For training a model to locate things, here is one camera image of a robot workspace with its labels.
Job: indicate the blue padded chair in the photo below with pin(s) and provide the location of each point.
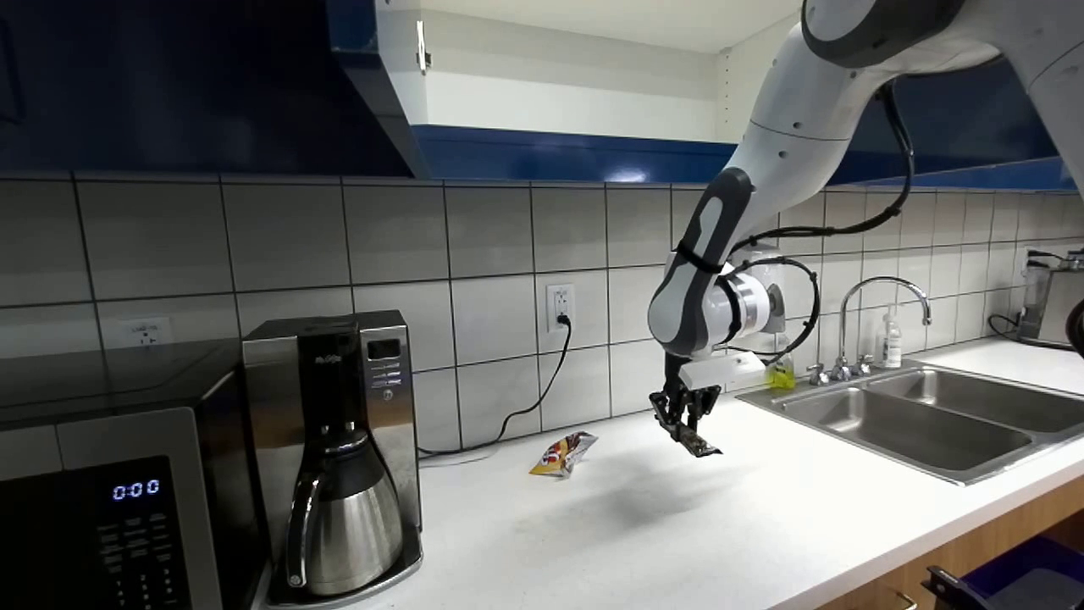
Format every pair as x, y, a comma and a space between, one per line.
1016, 576

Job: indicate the black coffee maker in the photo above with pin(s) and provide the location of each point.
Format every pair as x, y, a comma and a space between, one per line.
376, 373

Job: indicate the steel coffee carafe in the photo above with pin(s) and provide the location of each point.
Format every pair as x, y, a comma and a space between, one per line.
344, 530

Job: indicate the dark blue granola bar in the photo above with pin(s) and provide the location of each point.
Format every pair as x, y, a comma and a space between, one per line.
706, 449

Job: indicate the silver toaster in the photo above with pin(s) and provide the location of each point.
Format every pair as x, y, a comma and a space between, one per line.
1061, 295

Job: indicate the blue cabinet door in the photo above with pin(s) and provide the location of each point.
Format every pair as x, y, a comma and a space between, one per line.
983, 113
361, 36

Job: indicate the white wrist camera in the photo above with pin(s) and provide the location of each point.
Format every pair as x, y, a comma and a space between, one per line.
733, 369

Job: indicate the black steel microwave oven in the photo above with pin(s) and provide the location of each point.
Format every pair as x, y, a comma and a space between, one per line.
103, 496

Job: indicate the yellow dish soap bottle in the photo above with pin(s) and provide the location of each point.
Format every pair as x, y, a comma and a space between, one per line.
780, 382

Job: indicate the small white pump bottle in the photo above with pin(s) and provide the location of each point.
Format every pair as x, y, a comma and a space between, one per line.
891, 341

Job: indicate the metal cabinet hinge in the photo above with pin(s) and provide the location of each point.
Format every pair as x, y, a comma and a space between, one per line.
421, 45

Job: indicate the stainless steel sink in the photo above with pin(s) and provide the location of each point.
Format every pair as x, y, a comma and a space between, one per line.
916, 423

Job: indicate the wooden base cabinet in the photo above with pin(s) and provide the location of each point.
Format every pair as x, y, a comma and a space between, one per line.
970, 542

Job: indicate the small crumpled snack packet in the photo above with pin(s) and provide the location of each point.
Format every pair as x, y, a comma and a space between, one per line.
564, 455

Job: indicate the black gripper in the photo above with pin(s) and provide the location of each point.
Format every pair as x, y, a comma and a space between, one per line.
686, 391

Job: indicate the white wall outlet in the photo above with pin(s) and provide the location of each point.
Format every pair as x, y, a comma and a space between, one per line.
559, 302
147, 333

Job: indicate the chrome gooseneck faucet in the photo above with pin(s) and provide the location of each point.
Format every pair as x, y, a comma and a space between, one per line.
881, 282

